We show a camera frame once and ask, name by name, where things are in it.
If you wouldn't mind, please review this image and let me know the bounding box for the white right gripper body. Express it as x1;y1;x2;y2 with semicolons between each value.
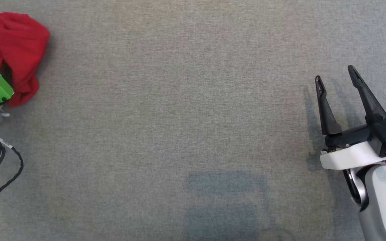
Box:
320;125;386;171

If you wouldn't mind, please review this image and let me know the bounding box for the red basketball jersey white trim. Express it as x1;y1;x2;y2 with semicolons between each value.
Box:
0;12;50;108

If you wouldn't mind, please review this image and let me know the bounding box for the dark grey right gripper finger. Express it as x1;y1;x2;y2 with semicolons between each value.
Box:
347;65;386;125
315;75;343;136

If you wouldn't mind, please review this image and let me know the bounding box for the thin black left gripper cable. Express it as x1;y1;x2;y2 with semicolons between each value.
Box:
0;132;24;201

